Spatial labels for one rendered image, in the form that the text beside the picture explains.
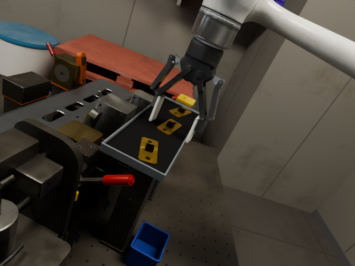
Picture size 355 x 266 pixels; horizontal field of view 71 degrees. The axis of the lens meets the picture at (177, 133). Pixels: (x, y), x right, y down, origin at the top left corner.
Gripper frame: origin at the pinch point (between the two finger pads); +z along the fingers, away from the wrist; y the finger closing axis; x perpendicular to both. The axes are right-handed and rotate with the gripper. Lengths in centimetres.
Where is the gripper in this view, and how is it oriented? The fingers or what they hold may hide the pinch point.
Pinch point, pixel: (172, 122)
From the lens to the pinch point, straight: 61.4
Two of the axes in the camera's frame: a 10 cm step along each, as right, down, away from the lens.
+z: -3.9, 8.1, 4.4
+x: -3.6, 3.0, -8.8
